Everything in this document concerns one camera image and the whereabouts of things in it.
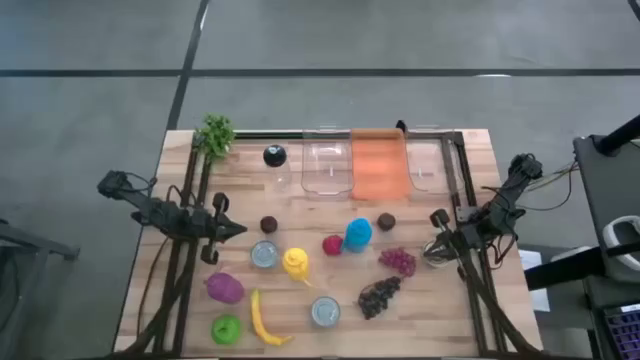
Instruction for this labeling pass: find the clear plastic bin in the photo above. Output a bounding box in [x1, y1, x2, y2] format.
[405, 127, 467, 197]
[301, 128, 355, 200]

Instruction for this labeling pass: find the tuna can blue white label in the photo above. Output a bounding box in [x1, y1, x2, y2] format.
[310, 295, 342, 329]

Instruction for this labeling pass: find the grey metal stand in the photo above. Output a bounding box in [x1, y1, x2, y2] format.
[0, 218, 81, 360]

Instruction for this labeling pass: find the blue squeeze bottle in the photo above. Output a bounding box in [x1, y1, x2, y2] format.
[343, 216, 374, 254]

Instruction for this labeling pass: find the green toy vegetable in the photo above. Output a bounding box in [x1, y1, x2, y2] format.
[210, 313, 243, 346]

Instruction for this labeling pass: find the black side cart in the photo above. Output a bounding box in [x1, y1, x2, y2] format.
[572, 133, 640, 360]

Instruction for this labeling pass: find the black cart crossbar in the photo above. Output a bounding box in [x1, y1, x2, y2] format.
[523, 243, 609, 292]

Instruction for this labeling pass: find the black toy grape bunch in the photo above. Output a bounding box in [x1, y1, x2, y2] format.
[357, 275, 403, 321]

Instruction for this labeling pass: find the white grey headset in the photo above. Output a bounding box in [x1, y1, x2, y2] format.
[601, 214, 640, 275]

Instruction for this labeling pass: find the green plant in white pot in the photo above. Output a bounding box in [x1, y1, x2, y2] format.
[193, 113, 236, 162]

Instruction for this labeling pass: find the white paper sheet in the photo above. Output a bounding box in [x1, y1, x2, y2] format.
[517, 248, 552, 314]

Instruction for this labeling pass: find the grey metal mounting plate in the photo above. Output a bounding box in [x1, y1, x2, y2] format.
[454, 205, 481, 224]

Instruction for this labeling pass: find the yellow squeeze bottle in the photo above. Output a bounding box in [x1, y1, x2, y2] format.
[281, 246, 314, 288]

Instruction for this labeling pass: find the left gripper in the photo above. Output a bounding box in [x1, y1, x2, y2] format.
[188, 192, 248, 266]

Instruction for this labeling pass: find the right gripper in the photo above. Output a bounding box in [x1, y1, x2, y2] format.
[423, 208, 484, 281]

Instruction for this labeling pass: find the black diagonal pole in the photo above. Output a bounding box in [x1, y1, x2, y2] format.
[594, 113, 640, 156]

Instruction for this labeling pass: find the gold lidded tuna can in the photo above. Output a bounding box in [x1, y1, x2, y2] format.
[422, 239, 451, 267]

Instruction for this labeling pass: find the red round toy fruit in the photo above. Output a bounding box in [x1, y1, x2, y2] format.
[322, 234, 345, 257]

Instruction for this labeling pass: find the yellowfin tuna can teal label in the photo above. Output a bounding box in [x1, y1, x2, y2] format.
[249, 239, 280, 270]

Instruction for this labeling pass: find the laptop keyboard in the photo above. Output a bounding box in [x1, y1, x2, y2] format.
[602, 301, 640, 360]

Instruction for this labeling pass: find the red toy grape bunch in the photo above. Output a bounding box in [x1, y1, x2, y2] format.
[378, 246, 418, 278]

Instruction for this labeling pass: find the clear jar with black lid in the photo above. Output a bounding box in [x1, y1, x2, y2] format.
[262, 144, 293, 194]

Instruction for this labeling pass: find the yellow toy banana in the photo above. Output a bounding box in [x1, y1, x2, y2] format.
[249, 288, 295, 347]

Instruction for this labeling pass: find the black aluminium rig frame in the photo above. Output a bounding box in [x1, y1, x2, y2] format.
[119, 130, 541, 359]

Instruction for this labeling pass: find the orange plastic bin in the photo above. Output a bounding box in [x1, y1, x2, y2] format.
[349, 127, 414, 202]

